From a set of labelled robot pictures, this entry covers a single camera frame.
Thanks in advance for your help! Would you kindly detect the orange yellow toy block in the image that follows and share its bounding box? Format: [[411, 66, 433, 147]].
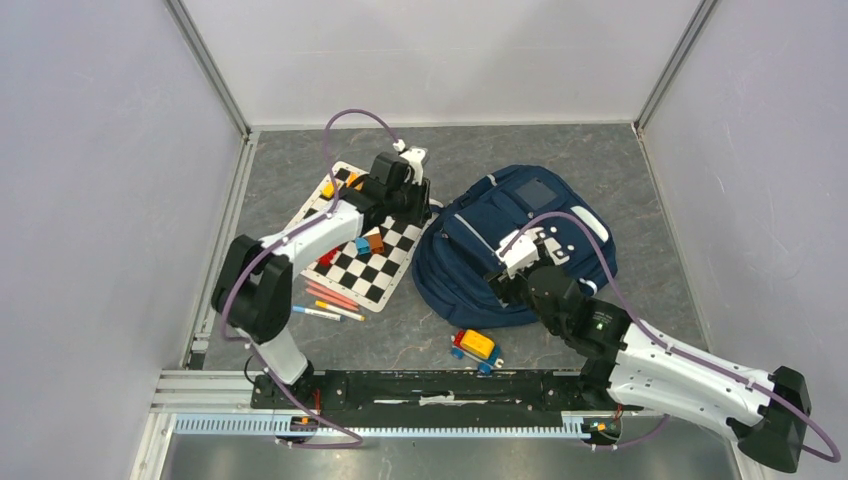
[[345, 173, 365, 190]]

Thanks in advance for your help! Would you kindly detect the orange brown toy block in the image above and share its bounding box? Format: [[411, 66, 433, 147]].
[[364, 227, 385, 255]]

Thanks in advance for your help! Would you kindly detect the blue cap white marker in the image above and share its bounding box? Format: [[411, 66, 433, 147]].
[[291, 306, 342, 322]]

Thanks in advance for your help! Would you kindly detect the blue toy block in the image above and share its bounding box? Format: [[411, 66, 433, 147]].
[[354, 237, 372, 256]]

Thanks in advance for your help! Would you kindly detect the slotted cable duct rail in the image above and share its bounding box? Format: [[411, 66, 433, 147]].
[[173, 413, 590, 440]]

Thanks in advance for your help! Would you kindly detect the red marker pen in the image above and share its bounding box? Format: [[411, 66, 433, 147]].
[[306, 281, 359, 311]]

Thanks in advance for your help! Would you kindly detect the yellow white marker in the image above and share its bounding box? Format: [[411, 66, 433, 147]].
[[314, 301, 365, 322]]

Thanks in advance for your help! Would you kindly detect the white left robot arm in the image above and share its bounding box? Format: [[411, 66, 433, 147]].
[[210, 147, 431, 408]]

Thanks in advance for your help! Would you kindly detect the navy blue student backpack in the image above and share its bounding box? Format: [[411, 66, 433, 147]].
[[411, 165, 618, 330]]

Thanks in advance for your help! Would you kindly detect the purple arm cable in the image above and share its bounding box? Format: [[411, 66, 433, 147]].
[[496, 210, 843, 465], [219, 109, 407, 450]]

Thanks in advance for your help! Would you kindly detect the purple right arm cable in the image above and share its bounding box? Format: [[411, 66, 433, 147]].
[[496, 210, 843, 465]]

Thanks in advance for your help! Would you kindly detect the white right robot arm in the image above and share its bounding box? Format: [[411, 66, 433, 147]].
[[485, 266, 811, 473]]

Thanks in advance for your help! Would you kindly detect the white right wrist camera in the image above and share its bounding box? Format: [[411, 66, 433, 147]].
[[495, 230, 540, 278]]

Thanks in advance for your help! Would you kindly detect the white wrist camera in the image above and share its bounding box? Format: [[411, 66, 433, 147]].
[[392, 139, 428, 185], [495, 230, 540, 278]]

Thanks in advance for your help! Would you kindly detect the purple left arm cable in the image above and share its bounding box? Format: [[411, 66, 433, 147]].
[[219, 109, 407, 450]]

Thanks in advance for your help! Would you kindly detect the black white chessboard mat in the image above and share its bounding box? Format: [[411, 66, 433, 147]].
[[291, 160, 442, 314]]

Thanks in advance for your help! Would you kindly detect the red window toy block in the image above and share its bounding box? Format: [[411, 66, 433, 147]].
[[317, 247, 341, 267]]

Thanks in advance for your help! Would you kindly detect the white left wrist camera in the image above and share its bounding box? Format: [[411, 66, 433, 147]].
[[392, 139, 428, 185]]

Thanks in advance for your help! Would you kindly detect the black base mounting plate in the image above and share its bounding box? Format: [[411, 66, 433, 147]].
[[294, 370, 618, 428]]

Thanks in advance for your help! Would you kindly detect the yellow red toy car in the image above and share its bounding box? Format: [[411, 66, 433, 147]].
[[450, 329, 504, 375]]

